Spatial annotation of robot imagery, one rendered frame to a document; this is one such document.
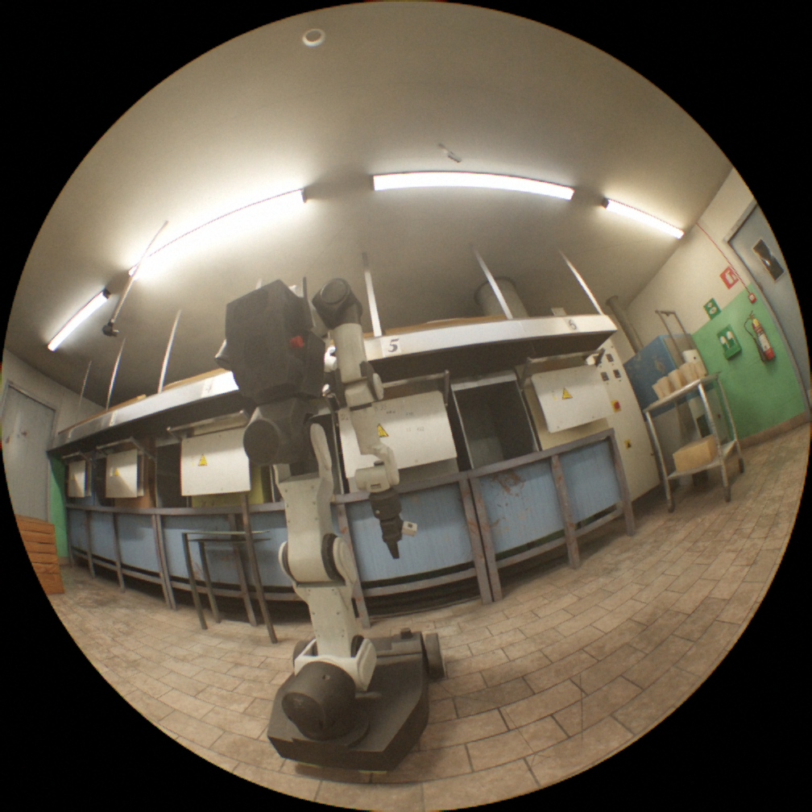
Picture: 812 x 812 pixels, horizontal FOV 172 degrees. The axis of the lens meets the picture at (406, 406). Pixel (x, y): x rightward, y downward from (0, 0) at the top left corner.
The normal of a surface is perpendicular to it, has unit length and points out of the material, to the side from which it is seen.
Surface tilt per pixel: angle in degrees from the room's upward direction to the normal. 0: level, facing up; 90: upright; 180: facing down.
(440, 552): 90
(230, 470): 90
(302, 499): 84
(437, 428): 90
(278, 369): 117
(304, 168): 180
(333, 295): 102
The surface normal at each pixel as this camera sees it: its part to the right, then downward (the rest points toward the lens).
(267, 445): -0.02, -0.13
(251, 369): -0.07, 0.15
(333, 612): -0.08, -0.44
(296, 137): 0.19, 0.92
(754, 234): -0.98, 0.18
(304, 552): -0.12, -0.63
